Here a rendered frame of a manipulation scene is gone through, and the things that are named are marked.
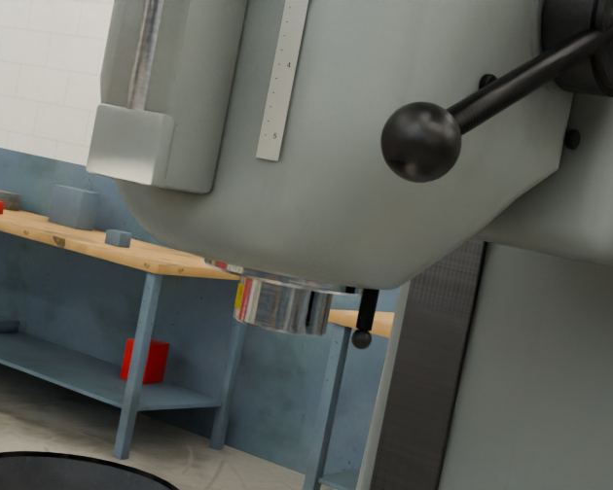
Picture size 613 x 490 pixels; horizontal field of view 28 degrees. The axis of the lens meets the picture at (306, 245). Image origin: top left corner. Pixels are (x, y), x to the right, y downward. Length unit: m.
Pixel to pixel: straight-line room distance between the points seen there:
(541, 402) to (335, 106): 0.49
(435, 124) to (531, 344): 0.53
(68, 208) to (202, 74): 5.93
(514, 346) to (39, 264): 6.16
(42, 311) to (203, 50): 6.51
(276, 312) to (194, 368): 5.62
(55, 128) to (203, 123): 6.56
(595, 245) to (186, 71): 0.25
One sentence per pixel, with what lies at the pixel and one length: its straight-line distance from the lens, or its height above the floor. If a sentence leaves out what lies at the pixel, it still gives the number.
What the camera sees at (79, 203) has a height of 1.01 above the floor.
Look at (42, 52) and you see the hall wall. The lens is 7.25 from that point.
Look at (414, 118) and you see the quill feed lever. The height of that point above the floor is 1.38.
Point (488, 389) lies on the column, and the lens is 0.97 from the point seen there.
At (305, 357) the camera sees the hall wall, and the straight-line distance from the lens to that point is 5.78.
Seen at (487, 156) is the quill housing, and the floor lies 1.38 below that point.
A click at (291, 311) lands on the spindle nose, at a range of 0.59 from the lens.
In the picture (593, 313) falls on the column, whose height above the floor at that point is 1.30.
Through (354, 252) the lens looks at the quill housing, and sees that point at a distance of 0.54.
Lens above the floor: 1.35
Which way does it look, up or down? 3 degrees down
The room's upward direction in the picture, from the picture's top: 11 degrees clockwise
